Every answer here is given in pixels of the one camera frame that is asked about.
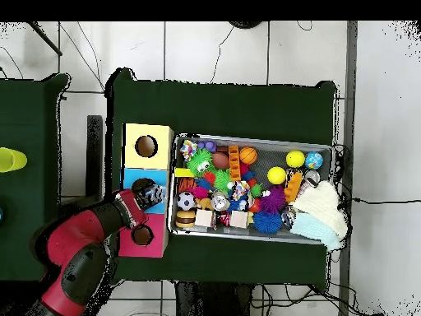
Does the orange plastic block with holes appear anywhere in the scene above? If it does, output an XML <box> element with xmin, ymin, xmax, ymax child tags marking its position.
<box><xmin>228</xmin><ymin>145</ymin><xmax>243</xmax><ymax>183</ymax></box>

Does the green spiky ball with eyes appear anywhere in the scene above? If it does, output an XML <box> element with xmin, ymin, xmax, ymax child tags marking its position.
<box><xmin>186</xmin><ymin>148</ymin><xmax>215</xmax><ymax>178</ymax></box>

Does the cream waffle cloth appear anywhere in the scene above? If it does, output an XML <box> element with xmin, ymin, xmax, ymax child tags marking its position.
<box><xmin>290</xmin><ymin>179</ymin><xmax>349</xmax><ymax>241</ymax></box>

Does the black rod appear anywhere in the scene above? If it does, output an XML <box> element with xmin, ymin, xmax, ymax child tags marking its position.
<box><xmin>27</xmin><ymin>21</ymin><xmax>63</xmax><ymax>57</ymax></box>

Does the yellow ball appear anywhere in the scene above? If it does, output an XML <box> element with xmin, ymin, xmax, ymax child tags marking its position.
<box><xmin>285</xmin><ymin>150</ymin><xmax>307</xmax><ymax>170</ymax></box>

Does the purple spiky toy with eyes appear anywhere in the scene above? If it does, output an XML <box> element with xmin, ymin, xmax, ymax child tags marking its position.
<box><xmin>259</xmin><ymin>185</ymin><xmax>288</xmax><ymax>215</ymax></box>

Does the silver mesh bin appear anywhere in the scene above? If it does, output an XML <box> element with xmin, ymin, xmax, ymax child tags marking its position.
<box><xmin>167</xmin><ymin>132</ymin><xmax>336</xmax><ymax>246</ymax></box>

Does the small orange basketball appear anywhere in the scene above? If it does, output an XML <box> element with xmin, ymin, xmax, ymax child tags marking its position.
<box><xmin>238</xmin><ymin>146</ymin><xmax>259</xmax><ymax>166</ymax></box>

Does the yellow-green cup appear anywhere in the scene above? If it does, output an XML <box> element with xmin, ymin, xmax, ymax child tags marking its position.
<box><xmin>0</xmin><ymin>146</ymin><xmax>29</xmax><ymax>174</ymax></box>

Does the small soccer ball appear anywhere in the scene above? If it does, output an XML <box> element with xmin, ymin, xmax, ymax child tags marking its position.
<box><xmin>176</xmin><ymin>191</ymin><xmax>197</xmax><ymax>211</ymax></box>

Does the dark green tablecloth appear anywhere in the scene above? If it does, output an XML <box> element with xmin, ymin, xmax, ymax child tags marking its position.
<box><xmin>103</xmin><ymin>67</ymin><xmax>338</xmax><ymax>286</ymax></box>
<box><xmin>0</xmin><ymin>72</ymin><xmax>74</xmax><ymax>285</ymax></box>

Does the wooden box with three holes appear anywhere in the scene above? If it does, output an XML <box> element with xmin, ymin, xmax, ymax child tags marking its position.
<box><xmin>116</xmin><ymin>123</ymin><xmax>174</xmax><ymax>258</ymax></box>

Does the light blue waffle cloth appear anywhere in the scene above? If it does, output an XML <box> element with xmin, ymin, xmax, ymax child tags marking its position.
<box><xmin>289</xmin><ymin>211</ymin><xmax>343</xmax><ymax>251</ymax></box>

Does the toy hamburger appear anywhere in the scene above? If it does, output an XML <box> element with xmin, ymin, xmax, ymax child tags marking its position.
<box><xmin>174</xmin><ymin>209</ymin><xmax>197</xmax><ymax>230</ymax></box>

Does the large wooden block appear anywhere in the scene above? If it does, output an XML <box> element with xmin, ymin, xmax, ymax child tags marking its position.
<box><xmin>229</xmin><ymin>210</ymin><xmax>250</xmax><ymax>230</ymax></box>

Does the clear water bottle blue label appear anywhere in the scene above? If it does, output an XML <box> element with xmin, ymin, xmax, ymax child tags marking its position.
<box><xmin>134</xmin><ymin>182</ymin><xmax>167</xmax><ymax>211</ymax></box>

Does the blue spiky ball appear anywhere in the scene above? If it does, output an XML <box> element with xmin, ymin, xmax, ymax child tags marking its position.
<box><xmin>252</xmin><ymin>210</ymin><xmax>284</xmax><ymax>235</ymax></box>

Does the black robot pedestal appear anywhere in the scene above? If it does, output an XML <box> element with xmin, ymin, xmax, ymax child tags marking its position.
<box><xmin>173</xmin><ymin>281</ymin><xmax>254</xmax><ymax>316</ymax></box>

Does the small wooden block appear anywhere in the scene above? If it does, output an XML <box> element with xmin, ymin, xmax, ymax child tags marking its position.
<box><xmin>194</xmin><ymin>209</ymin><xmax>215</xmax><ymax>228</ymax></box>

